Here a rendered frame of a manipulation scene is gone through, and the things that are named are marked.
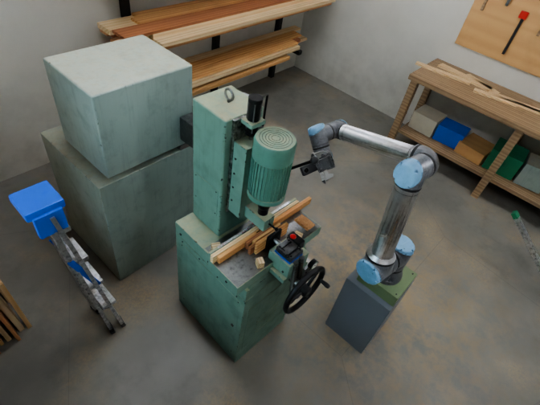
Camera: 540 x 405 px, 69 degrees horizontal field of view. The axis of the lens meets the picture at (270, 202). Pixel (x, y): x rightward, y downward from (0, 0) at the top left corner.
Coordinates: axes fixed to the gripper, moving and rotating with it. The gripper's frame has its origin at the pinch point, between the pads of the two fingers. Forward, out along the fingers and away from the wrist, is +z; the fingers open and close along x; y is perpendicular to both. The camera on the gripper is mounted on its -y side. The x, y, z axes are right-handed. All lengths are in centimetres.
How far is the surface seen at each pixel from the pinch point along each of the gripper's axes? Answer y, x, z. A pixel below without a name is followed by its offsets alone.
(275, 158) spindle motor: -10.4, -14.4, 28.0
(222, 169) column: -37.7, -18.2, 11.3
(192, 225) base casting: -75, 4, -13
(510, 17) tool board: 187, -26, -236
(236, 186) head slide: -36.4, -8.0, 7.3
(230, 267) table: -53, 25, 15
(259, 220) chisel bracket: -33.8, 11.3, 4.9
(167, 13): -81, -146, -157
